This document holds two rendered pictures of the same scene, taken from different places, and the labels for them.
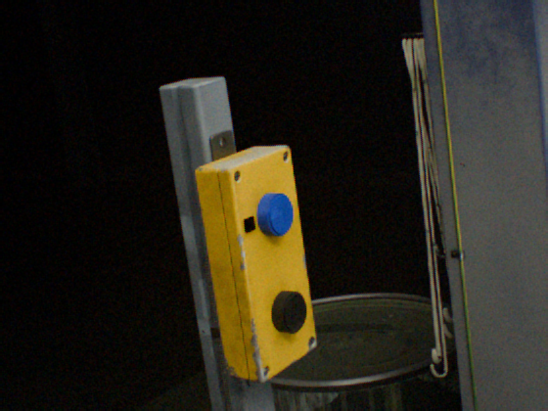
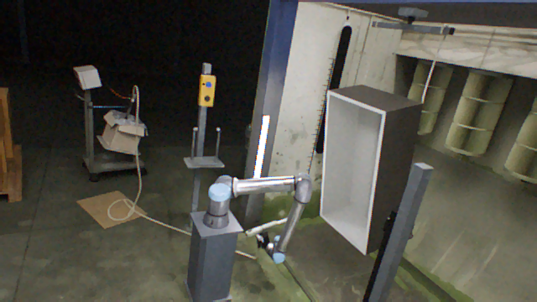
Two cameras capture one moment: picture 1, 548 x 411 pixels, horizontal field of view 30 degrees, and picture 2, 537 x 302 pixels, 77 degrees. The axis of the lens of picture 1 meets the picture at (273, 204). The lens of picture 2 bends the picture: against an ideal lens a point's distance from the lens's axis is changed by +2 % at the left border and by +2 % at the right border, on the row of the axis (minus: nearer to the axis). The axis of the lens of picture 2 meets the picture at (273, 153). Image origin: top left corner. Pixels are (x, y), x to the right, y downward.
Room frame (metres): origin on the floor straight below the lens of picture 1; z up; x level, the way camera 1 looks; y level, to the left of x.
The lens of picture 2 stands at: (-1.22, -1.63, 2.00)
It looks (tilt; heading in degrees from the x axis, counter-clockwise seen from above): 20 degrees down; 22
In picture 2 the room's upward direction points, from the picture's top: 10 degrees clockwise
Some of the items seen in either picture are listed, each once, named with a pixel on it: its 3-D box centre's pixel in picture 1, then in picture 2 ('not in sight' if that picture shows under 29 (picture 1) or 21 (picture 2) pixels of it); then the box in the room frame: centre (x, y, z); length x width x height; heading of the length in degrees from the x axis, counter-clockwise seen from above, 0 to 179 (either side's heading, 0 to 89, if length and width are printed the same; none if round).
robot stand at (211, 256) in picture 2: not in sight; (211, 257); (0.60, -0.56, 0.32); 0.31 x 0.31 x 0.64; 52
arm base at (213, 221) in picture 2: not in sight; (216, 216); (0.60, -0.56, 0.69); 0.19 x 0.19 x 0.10
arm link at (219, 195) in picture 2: not in sight; (219, 198); (0.61, -0.56, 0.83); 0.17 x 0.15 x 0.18; 23
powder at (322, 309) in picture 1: (347, 341); not in sight; (2.33, -0.13, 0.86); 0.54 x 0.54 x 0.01
